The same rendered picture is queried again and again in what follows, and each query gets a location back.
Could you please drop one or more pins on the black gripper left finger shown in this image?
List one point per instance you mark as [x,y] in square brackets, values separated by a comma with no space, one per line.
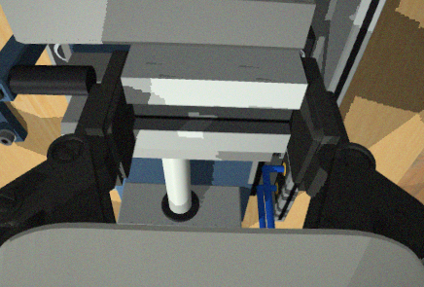
[95,158]

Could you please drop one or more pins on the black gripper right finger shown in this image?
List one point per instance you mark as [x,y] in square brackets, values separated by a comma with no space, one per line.
[346,192]

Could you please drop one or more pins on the grey flat bar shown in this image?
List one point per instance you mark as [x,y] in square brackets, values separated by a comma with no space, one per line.
[98,60]

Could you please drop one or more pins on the dark grey slotted block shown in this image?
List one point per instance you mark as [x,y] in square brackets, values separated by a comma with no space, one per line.
[213,98]

